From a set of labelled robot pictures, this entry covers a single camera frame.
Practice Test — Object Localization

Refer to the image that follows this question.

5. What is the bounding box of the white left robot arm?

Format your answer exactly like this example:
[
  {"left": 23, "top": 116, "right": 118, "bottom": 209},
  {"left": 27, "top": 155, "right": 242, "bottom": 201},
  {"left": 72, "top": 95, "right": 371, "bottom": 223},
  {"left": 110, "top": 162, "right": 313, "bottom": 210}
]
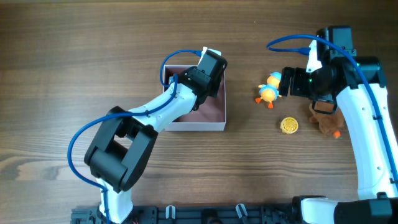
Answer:
[{"left": 84, "top": 48, "right": 228, "bottom": 223}]

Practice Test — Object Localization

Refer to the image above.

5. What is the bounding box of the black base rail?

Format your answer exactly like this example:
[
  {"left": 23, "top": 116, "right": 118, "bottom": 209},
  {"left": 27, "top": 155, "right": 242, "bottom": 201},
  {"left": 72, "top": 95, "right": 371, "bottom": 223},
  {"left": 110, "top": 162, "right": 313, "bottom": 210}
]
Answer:
[{"left": 70, "top": 203, "right": 312, "bottom": 224}]

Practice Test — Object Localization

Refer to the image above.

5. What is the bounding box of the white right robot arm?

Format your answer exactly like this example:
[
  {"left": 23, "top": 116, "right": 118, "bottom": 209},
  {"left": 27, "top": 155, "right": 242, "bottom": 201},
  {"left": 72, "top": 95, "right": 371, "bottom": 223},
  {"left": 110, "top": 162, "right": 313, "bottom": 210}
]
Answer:
[{"left": 279, "top": 26, "right": 397, "bottom": 223}]

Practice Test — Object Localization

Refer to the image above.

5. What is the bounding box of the white cardboard box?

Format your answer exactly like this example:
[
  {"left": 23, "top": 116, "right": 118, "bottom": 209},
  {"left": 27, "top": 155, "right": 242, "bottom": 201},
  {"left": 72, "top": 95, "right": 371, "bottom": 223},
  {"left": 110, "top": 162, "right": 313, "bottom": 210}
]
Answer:
[{"left": 165, "top": 77, "right": 226, "bottom": 131}]

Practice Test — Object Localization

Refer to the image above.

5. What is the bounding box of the yellow toy duck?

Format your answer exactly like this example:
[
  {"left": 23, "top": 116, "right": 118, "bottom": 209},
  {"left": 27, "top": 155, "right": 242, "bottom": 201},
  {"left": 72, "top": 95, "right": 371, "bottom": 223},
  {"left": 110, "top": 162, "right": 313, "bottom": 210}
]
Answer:
[{"left": 255, "top": 72, "right": 282, "bottom": 109}]

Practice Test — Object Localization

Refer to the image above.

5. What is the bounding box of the yellow round toy disc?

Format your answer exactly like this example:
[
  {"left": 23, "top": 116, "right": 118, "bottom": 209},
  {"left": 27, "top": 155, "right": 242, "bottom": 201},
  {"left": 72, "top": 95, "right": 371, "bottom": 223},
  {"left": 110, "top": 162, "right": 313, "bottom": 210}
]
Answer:
[{"left": 280, "top": 117, "right": 299, "bottom": 134}]

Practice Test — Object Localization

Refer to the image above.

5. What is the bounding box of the brown plush toy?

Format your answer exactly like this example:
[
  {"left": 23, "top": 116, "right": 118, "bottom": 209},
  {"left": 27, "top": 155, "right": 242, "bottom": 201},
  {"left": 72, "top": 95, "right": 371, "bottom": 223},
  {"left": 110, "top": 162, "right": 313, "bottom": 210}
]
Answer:
[{"left": 309, "top": 101, "right": 345, "bottom": 139}]

